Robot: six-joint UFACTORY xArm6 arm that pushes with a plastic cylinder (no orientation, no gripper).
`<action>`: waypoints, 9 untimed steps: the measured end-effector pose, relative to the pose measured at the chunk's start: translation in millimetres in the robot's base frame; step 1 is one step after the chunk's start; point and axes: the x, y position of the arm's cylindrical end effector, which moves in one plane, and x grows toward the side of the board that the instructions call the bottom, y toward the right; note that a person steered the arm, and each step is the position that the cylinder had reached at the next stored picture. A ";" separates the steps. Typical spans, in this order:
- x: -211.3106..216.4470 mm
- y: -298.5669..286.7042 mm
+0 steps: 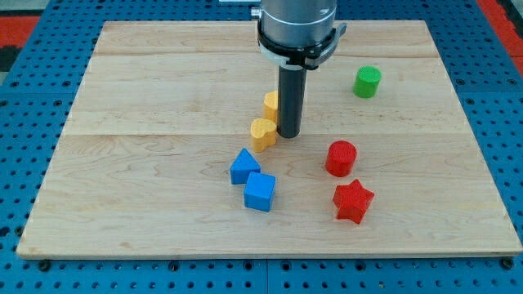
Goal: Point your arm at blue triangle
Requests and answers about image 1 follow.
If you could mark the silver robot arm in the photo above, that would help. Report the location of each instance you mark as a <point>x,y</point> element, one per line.
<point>298,34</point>

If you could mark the blue triangle block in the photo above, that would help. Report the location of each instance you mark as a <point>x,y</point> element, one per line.
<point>242,166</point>

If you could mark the yellow heart block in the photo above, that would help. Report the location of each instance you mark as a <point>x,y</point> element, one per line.
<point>263,134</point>

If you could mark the yellow block behind pointer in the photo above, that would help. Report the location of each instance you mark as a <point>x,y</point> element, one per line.
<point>270,106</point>

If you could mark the blue cube block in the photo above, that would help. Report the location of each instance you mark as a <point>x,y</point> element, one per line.
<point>259,191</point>

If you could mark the black cylindrical pointer tool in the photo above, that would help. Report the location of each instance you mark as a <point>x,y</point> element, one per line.
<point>291,91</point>

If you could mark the red cylinder block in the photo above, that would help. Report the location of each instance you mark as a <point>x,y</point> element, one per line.
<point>341,157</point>

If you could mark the red star block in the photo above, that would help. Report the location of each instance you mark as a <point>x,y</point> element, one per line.
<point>352,201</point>

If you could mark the wooden board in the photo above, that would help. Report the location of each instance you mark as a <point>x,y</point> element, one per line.
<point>141,169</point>

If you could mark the green cylinder block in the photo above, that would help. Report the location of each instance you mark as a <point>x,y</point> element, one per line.
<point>367,80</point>

